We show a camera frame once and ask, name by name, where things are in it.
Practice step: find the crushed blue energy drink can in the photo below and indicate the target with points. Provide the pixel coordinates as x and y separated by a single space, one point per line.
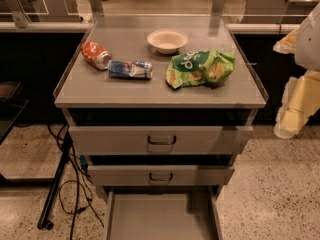
130 69

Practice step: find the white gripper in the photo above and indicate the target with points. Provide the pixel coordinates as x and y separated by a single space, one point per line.
309 44

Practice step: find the green rice chip bag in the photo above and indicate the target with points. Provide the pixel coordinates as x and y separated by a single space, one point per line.
198 68

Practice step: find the background metal table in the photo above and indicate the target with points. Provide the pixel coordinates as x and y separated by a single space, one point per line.
277 11

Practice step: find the grey drawer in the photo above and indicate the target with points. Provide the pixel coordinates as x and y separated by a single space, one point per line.
157 174
162 213
137 131

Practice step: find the white paper bowl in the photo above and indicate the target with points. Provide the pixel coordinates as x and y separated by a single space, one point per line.
167 41

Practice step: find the bottom grey drawer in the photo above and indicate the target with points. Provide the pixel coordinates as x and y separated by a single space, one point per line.
162 213

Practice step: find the top grey drawer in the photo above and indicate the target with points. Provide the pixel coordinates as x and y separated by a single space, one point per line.
137 131

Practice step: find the crushed orange soda can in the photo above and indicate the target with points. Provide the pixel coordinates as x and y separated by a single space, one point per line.
96 55

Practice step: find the grey drawer cabinet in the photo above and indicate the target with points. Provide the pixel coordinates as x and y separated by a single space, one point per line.
126 37

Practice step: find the clear acrylic barrier rail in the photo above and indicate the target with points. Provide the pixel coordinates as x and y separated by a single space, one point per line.
29 12

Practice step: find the middle grey drawer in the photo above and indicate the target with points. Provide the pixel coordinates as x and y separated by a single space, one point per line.
157 174

